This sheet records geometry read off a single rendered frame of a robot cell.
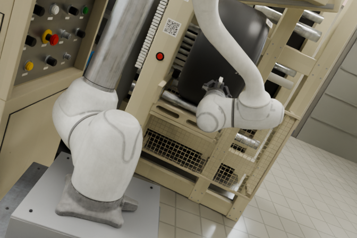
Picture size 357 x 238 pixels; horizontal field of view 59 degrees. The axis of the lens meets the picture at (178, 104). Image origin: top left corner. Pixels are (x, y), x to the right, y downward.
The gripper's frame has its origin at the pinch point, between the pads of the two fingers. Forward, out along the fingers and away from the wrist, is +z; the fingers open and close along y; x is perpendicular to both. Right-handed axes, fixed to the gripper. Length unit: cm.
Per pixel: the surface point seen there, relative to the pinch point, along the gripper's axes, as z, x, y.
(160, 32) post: 23.8, -2.3, 37.0
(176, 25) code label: 24.7, -8.9, 30.6
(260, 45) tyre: 12.4, -19.6, -9.5
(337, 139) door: 388, 141, -250
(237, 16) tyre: 16.8, -26.3, 5.1
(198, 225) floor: 39, 118, -35
